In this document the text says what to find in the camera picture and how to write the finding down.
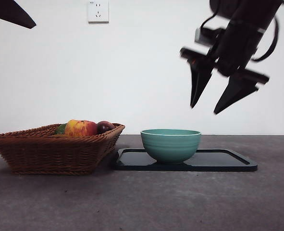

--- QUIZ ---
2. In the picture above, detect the brown wicker basket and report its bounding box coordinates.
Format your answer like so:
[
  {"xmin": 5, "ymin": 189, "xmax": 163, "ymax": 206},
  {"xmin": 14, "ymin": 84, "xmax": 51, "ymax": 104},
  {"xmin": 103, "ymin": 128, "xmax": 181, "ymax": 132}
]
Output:
[{"xmin": 0, "ymin": 123, "xmax": 125, "ymax": 176}]

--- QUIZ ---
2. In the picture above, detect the pale grey camera box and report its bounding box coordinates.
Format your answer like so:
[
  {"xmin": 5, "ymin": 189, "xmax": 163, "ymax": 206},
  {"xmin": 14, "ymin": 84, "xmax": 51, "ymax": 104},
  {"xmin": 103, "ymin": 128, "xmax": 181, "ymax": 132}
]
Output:
[{"xmin": 194, "ymin": 27, "xmax": 214, "ymax": 45}]

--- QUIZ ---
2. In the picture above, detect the red yellow apple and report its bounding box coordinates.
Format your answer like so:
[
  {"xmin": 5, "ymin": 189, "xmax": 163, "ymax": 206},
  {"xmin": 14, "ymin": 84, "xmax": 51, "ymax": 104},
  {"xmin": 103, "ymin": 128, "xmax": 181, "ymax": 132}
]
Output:
[{"xmin": 64, "ymin": 119, "xmax": 98, "ymax": 138}]

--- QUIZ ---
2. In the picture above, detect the green fruit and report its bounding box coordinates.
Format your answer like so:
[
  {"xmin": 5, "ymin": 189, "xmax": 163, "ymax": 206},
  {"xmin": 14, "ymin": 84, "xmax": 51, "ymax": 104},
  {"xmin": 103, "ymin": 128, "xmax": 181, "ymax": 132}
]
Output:
[{"xmin": 54, "ymin": 123, "xmax": 67, "ymax": 135}]

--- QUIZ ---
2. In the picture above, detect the black rectangular tray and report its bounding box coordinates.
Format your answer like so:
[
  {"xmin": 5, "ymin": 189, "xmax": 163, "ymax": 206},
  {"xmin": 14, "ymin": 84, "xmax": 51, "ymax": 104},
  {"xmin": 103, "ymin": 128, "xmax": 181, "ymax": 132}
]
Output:
[{"xmin": 112, "ymin": 148, "xmax": 258, "ymax": 172}]

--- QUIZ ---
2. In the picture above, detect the teal ceramic bowl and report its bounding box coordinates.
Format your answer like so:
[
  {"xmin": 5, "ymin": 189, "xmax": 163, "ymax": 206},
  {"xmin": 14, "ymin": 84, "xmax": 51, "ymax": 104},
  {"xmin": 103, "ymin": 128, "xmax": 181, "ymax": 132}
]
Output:
[{"xmin": 140, "ymin": 129, "xmax": 202, "ymax": 165}]

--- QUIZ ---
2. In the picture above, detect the white wall socket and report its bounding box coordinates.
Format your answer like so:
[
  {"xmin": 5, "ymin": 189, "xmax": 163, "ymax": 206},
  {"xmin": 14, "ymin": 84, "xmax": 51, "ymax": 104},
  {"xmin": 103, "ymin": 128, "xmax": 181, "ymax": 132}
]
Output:
[{"xmin": 88, "ymin": 1, "xmax": 110, "ymax": 24}]

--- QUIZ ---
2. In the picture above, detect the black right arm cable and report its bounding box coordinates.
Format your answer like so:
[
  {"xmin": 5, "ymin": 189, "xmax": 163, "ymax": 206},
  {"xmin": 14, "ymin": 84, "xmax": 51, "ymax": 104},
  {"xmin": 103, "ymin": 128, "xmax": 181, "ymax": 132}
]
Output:
[
  {"xmin": 252, "ymin": 15, "xmax": 280, "ymax": 62},
  {"xmin": 200, "ymin": 11, "xmax": 219, "ymax": 31}
]

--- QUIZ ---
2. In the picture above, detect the dark red plum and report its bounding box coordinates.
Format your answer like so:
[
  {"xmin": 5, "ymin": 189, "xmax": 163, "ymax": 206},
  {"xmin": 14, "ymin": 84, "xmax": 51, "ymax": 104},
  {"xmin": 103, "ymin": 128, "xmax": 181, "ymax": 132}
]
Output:
[{"xmin": 96, "ymin": 121, "xmax": 115, "ymax": 135}]

